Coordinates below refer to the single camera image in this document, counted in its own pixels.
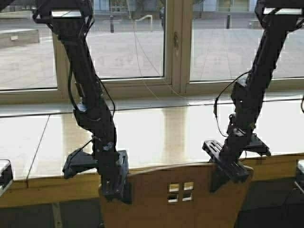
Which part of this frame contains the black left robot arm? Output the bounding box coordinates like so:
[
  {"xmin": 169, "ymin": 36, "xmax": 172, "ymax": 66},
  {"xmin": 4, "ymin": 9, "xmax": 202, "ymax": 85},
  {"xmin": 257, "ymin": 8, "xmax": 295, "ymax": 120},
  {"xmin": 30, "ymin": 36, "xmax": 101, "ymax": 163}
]
[{"xmin": 32, "ymin": 0, "xmax": 132, "ymax": 204}]

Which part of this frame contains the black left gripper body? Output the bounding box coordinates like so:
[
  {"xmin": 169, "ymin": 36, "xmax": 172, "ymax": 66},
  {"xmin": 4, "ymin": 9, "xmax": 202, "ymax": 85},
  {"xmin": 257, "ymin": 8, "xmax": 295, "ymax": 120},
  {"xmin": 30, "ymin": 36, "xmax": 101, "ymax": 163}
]
[{"xmin": 92, "ymin": 136, "xmax": 129, "ymax": 197}]

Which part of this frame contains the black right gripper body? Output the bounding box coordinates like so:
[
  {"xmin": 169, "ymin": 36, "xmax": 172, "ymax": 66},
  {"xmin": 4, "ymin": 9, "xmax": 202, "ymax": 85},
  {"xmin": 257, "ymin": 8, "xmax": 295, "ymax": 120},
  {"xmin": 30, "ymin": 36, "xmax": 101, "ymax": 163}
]
[{"xmin": 202, "ymin": 129, "xmax": 251, "ymax": 183}]

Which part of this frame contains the long wooden window counter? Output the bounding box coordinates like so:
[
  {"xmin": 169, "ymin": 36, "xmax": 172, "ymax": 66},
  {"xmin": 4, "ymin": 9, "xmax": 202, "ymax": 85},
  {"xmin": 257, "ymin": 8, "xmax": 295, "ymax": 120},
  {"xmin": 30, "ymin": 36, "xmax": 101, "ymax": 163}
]
[{"xmin": 0, "ymin": 101, "xmax": 304, "ymax": 208}]

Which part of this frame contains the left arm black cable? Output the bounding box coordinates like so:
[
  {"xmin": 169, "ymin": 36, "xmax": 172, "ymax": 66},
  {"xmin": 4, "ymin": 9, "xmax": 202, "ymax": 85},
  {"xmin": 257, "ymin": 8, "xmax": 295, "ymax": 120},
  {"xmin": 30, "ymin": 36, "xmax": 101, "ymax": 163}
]
[{"xmin": 67, "ymin": 54, "xmax": 116, "ymax": 119}]

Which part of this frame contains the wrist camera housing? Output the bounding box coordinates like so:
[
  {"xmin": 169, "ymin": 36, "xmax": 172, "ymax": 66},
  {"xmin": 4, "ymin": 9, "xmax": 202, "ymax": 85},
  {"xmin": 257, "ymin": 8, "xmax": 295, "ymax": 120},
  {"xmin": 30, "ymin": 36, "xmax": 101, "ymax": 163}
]
[
  {"xmin": 243, "ymin": 133, "xmax": 271, "ymax": 156},
  {"xmin": 62, "ymin": 148, "xmax": 98, "ymax": 179}
]

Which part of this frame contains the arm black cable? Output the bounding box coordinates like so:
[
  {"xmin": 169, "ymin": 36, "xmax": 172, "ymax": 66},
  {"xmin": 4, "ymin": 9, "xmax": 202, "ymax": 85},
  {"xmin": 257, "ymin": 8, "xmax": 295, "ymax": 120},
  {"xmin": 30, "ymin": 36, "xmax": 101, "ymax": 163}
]
[
  {"xmin": 213, "ymin": 70, "xmax": 252, "ymax": 138},
  {"xmin": 67, "ymin": 54, "xmax": 116, "ymax": 119}
]

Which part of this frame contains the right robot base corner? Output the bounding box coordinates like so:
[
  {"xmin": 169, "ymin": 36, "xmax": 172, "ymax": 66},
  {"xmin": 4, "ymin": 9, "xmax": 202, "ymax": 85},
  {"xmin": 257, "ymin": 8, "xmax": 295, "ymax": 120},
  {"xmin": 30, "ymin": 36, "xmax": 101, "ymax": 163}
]
[{"xmin": 294, "ymin": 159, "xmax": 304, "ymax": 193}]

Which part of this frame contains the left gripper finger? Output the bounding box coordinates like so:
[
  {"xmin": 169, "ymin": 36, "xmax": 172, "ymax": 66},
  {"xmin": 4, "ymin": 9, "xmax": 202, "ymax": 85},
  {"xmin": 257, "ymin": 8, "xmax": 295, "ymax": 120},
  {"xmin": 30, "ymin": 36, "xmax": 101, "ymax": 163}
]
[{"xmin": 120, "ymin": 182, "xmax": 132, "ymax": 204}]

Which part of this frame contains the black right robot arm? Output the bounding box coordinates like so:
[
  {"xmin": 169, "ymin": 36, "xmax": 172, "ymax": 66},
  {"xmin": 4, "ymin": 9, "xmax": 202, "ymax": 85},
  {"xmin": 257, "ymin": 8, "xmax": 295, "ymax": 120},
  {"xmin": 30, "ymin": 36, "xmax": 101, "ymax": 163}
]
[{"xmin": 202, "ymin": 0, "xmax": 304, "ymax": 192}]

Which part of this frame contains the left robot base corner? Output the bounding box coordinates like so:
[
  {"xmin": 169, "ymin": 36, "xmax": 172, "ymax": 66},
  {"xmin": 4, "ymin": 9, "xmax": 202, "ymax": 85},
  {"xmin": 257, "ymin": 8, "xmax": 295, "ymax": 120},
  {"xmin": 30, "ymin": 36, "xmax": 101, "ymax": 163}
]
[{"xmin": 0, "ymin": 159, "xmax": 13, "ymax": 196}]

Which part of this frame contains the dark outdoor bollard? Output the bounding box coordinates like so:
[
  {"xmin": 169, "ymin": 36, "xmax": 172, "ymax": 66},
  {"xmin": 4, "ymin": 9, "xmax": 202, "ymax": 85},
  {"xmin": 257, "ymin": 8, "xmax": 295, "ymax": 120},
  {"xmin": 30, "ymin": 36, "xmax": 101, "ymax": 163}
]
[{"xmin": 110, "ymin": 15, "xmax": 114, "ymax": 33}]

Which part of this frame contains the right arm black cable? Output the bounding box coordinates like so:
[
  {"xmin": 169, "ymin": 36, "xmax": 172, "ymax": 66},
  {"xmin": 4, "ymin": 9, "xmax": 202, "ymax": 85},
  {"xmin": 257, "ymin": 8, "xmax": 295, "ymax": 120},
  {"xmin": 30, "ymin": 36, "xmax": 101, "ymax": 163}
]
[{"xmin": 213, "ymin": 70, "xmax": 252, "ymax": 138}]

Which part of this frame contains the right wrist camera housing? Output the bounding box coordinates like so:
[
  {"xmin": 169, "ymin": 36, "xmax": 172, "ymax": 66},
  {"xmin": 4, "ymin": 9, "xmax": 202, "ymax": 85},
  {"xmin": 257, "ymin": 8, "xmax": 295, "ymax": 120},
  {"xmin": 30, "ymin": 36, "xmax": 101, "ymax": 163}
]
[{"xmin": 243, "ymin": 133, "xmax": 271, "ymax": 156}]

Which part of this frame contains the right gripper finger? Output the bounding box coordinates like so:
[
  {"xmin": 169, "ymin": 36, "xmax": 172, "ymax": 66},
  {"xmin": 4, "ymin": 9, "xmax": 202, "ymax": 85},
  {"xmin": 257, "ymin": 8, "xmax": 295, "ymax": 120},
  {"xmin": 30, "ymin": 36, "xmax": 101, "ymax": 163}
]
[{"xmin": 209, "ymin": 166, "xmax": 229, "ymax": 192}]

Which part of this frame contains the left wrist camera housing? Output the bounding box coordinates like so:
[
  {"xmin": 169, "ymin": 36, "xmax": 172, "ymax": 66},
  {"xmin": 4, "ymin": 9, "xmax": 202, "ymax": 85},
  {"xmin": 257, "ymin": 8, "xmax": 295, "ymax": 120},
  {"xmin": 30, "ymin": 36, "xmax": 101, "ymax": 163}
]
[{"xmin": 62, "ymin": 148, "xmax": 98, "ymax": 179}]

